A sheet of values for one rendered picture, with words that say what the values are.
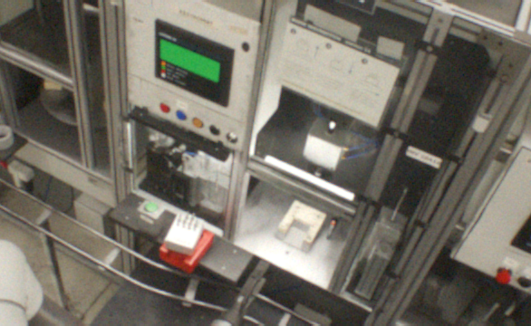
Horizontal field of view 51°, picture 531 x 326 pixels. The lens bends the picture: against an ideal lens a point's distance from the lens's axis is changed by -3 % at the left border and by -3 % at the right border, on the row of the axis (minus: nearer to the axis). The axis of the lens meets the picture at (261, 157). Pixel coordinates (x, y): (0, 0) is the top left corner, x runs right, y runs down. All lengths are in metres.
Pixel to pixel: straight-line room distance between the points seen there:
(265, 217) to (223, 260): 0.26
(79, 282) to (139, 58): 1.62
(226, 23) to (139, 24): 0.30
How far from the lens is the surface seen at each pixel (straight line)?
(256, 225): 2.18
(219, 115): 1.71
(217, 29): 1.55
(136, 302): 2.24
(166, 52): 1.66
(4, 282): 1.41
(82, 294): 3.07
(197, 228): 2.00
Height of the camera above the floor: 2.61
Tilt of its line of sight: 45 degrees down
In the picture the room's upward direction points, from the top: 10 degrees clockwise
